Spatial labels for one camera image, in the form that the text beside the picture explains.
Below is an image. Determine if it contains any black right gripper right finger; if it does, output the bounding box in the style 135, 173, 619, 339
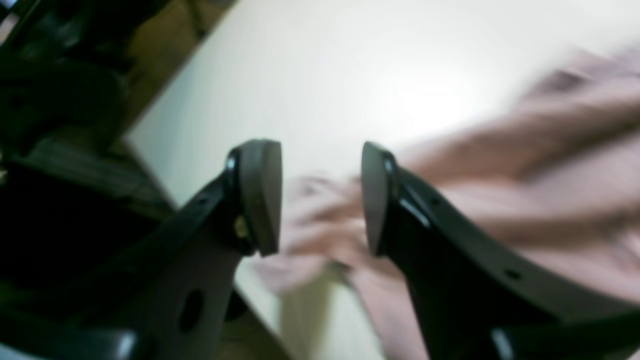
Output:
361, 141, 640, 360

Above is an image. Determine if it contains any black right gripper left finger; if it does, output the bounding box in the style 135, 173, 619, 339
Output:
1, 139, 282, 360

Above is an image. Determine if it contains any pink t-shirt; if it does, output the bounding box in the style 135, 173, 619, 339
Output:
253, 48, 640, 360

